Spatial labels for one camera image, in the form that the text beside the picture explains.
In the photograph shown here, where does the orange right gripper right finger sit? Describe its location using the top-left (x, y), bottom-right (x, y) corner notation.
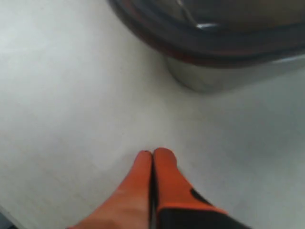
top-left (153, 147), bottom-right (248, 229)

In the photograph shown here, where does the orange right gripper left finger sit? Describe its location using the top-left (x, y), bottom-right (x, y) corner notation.
top-left (71, 151), bottom-right (153, 229)

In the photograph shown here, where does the dark transparent lunch box lid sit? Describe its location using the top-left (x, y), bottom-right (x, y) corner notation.
top-left (109, 0), bottom-right (305, 67)

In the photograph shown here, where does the steel two-compartment lunch box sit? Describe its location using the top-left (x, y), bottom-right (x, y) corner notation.
top-left (164, 55), bottom-right (305, 94)

